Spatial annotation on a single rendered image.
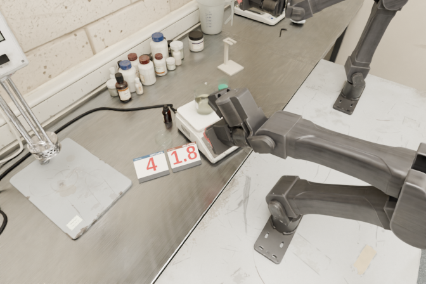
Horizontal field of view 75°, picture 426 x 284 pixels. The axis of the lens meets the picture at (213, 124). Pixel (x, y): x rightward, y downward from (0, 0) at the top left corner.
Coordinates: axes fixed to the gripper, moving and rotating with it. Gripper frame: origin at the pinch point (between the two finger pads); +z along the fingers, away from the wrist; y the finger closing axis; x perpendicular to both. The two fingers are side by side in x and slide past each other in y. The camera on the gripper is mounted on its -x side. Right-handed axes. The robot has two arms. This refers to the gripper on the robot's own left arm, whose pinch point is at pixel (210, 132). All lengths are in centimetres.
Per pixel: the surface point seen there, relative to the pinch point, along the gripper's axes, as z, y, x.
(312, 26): 37, -95, -12
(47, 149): 10.8, 35.7, -13.5
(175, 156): 12.5, 7.8, 4.2
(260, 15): 51, -78, -28
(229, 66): 35, -37, -12
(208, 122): 8.8, -4.8, -0.9
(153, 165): 14.0, 14.5, 3.6
